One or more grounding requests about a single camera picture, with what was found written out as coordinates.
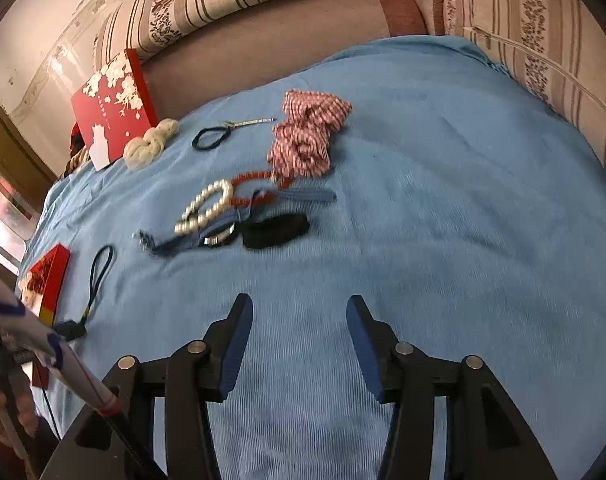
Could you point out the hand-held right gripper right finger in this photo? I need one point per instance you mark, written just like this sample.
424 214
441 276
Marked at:
365 347

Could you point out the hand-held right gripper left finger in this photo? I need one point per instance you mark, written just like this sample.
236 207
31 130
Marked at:
234 347

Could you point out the black scrunchie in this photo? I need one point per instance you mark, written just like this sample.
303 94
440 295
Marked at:
278 230

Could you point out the red jewelry box tray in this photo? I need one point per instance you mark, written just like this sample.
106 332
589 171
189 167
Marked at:
55 285

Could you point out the red white plaid scrunchie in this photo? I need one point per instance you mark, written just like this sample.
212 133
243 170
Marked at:
303 135

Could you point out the blue blanket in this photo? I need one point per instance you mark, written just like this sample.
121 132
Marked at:
433 210

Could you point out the dark red dotted scrunchie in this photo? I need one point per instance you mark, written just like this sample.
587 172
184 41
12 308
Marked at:
43 270

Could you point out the white polka dot scrunchie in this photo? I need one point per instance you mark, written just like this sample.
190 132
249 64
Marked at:
31 294

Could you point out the cream hair scrunchie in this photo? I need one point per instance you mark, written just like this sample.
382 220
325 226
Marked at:
145 145

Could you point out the pile of clothes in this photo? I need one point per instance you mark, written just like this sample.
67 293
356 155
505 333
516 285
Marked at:
75 155

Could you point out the glass door panel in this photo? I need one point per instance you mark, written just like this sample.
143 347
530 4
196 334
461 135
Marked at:
5 220

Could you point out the red floral box lid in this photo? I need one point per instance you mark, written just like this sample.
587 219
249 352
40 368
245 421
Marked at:
108 110

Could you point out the brown sofa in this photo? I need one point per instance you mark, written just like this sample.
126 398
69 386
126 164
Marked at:
283 55

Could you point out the wooden door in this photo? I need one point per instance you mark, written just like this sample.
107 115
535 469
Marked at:
13 135

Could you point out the striped floral bolster cushion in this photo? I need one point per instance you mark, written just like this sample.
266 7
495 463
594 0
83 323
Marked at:
233 0

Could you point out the striped floral back cushion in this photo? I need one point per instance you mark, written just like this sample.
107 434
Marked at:
533 35

